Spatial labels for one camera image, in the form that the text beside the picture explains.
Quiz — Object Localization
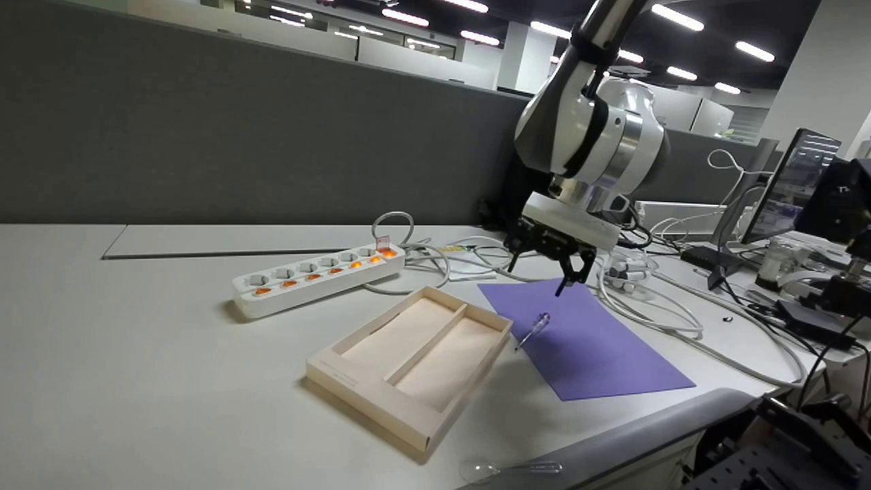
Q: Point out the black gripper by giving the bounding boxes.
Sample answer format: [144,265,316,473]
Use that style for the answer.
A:
[504,214,600,300]

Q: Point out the wooden segmented tray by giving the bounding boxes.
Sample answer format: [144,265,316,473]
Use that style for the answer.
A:
[301,282,513,466]

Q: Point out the purple paper sheet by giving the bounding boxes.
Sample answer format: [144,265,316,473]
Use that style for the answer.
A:
[475,278,700,402]

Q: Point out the white box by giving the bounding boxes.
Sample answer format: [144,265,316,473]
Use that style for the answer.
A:
[634,198,728,240]

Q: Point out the clear plastic piece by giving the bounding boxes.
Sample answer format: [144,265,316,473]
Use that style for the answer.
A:
[464,458,565,481]

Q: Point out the ceiling light tube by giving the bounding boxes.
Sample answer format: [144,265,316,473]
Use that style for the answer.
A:
[648,0,708,36]
[731,37,777,67]
[378,6,433,29]
[457,27,504,50]
[528,20,573,42]

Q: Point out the white power strip orange switches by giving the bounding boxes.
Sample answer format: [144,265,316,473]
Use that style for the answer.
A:
[225,240,408,321]

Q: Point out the computer monitor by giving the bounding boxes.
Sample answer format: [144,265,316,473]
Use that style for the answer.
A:
[740,125,844,247]

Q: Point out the black perforated board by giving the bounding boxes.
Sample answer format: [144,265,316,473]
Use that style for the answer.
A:
[683,391,871,490]

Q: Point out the grey desk partition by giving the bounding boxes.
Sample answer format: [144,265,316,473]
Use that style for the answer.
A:
[0,0,546,229]

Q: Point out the small white cable adapter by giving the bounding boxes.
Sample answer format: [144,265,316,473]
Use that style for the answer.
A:
[598,250,659,293]

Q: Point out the white power strip cable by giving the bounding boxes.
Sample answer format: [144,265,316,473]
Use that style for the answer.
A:
[363,209,538,300]

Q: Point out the long white looped cable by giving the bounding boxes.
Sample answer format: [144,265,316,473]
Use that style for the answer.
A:
[593,268,810,391]

